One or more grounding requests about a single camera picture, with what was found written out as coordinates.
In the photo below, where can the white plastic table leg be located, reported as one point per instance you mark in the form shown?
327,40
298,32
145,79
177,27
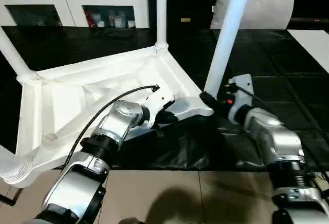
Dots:
161,11
229,34
15,54

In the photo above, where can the white plastic table top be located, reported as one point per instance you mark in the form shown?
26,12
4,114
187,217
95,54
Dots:
77,85

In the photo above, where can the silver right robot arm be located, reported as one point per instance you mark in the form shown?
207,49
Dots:
272,142

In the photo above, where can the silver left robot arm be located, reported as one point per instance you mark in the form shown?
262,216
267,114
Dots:
108,136

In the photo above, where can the small yellow label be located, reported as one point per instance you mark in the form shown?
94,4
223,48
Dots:
185,20

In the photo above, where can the white flat panel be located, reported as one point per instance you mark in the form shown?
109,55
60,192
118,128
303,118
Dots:
313,47

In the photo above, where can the grey pillow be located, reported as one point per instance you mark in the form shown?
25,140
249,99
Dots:
267,8

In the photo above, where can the black left robot foot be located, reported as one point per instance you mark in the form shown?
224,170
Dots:
131,221

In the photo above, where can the white cabinet with glass doors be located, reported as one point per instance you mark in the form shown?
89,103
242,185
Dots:
51,0

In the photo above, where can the black stand leg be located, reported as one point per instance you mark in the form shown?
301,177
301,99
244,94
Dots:
10,197

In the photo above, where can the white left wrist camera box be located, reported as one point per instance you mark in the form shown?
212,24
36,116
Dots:
160,103

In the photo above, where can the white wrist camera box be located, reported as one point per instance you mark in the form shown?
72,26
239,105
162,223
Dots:
241,88
160,103

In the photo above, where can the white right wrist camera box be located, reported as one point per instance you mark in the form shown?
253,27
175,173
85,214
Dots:
241,88

